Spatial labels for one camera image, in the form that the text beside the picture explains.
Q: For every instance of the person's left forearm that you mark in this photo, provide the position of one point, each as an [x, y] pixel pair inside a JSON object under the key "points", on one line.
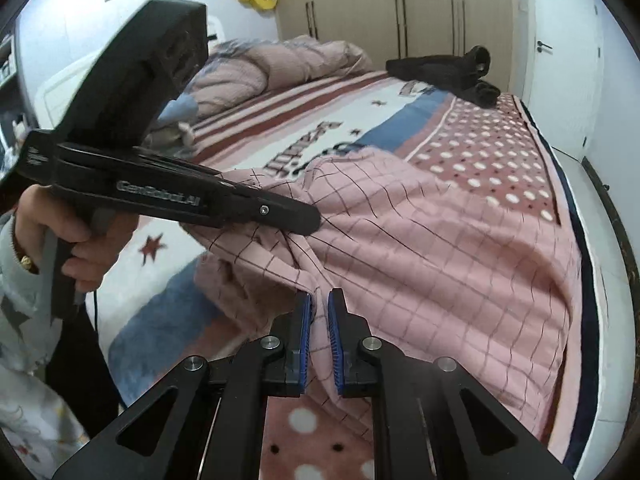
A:
{"points": [[20, 285]]}

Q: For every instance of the light wooden wardrobe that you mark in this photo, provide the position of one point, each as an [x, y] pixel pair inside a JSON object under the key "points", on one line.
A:
{"points": [[375, 5]]}

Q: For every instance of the white door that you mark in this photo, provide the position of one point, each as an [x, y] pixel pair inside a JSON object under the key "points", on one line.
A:
{"points": [[565, 85]]}

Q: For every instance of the beige folded garment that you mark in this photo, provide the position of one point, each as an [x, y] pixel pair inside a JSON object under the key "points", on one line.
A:
{"points": [[170, 136]]}

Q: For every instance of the blue denim pants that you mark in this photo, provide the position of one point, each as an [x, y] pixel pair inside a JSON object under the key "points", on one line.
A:
{"points": [[182, 107]]}

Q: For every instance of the pink patterned quilt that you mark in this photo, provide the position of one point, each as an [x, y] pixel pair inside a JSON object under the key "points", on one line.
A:
{"points": [[300, 60]]}

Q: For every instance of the white printed pajama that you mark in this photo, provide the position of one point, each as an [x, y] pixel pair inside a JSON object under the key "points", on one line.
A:
{"points": [[35, 410]]}

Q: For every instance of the white headboard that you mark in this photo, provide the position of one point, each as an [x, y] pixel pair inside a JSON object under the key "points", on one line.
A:
{"points": [[52, 105]]}

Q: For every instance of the striped dotted printed blanket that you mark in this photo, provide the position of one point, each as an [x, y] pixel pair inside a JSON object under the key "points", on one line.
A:
{"points": [[475, 160]]}

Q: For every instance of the dark brown baseboard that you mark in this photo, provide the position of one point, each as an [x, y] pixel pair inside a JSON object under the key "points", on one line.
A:
{"points": [[615, 240]]}

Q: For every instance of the person's left hand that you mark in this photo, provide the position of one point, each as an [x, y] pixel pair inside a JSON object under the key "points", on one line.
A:
{"points": [[92, 260]]}

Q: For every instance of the pink checked pants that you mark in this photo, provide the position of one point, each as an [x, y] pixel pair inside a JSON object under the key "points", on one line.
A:
{"points": [[425, 270]]}

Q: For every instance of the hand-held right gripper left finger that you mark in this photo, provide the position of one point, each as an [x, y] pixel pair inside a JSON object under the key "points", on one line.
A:
{"points": [[304, 345]]}

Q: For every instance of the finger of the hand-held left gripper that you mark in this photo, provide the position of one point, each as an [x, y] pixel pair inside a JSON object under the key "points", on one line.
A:
{"points": [[280, 212]]}

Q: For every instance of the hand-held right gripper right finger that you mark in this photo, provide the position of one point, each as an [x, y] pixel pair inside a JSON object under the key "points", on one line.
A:
{"points": [[335, 345]]}

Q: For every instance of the black garment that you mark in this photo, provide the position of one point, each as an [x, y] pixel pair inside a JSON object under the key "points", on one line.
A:
{"points": [[440, 70]]}

